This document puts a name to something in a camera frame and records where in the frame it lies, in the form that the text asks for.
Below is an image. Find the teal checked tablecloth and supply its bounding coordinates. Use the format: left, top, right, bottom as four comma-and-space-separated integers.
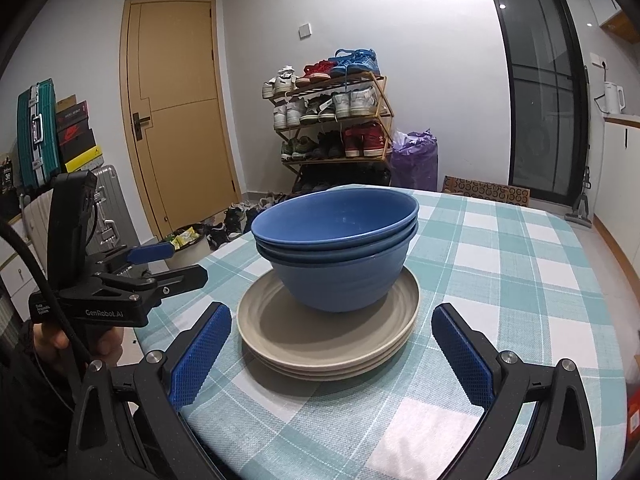
135, 187, 631, 480

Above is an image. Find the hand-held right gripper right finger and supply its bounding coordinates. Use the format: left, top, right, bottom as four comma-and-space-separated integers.
431, 304, 598, 480

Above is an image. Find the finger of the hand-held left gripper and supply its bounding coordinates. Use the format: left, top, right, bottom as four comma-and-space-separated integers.
94, 240, 176, 269
92, 264, 209, 312

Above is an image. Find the black framed glass door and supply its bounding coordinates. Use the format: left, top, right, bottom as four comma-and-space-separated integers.
480, 0, 591, 206

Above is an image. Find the teal suitcase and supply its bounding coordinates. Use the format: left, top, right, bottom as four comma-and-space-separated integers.
17, 78, 66, 192

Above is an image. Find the white base cabinet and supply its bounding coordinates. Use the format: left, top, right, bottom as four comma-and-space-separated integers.
592, 112, 640, 271

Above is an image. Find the purple plastic bag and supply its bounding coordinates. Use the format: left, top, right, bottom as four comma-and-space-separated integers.
390, 130, 439, 193

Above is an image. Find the stick vacuum cleaner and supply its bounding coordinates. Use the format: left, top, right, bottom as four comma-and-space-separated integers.
565, 65, 596, 228

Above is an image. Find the wooden door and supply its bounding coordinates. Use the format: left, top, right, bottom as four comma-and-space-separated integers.
121, 0, 241, 238

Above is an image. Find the white low cabinet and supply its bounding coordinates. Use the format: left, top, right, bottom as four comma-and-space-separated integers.
0, 195, 51, 321

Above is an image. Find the blue bowl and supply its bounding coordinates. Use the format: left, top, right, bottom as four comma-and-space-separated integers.
269, 240, 414, 313
256, 220, 419, 266
251, 187, 420, 252

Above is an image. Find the cream plate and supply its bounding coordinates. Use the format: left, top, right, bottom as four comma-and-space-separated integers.
250, 345, 412, 381
242, 330, 419, 372
236, 265, 422, 362

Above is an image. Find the dark shoes and sandals pile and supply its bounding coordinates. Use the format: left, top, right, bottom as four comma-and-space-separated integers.
205, 191, 296, 251

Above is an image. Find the silver suitcase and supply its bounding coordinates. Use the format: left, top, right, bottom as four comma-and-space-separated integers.
22, 164, 133, 261

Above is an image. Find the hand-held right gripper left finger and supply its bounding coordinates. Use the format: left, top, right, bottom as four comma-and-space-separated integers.
66, 301, 233, 480

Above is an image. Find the person's left forearm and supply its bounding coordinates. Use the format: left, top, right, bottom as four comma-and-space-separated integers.
0, 322, 76, 480

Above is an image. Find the white electric kettle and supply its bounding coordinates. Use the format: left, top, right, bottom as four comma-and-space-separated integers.
603, 81, 627, 116

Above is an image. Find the wooden shoe rack with shoes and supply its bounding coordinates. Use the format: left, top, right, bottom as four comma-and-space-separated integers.
261, 48, 393, 193

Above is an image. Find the stack of shoe boxes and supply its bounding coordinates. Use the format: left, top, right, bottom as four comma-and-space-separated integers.
55, 95, 103, 173

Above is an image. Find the person's left hand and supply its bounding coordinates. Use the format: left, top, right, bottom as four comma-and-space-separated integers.
32, 320, 124, 366

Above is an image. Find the patterned cardboard box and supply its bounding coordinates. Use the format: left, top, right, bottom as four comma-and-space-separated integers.
442, 176, 531, 207

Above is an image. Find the white wall cabinet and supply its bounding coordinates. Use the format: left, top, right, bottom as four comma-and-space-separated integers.
570, 0, 640, 43

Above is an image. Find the red box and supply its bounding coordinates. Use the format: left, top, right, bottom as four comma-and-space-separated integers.
627, 385, 640, 436

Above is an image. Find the trash bin with yellow wrappers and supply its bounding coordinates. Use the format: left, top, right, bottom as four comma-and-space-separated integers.
162, 225, 211, 271

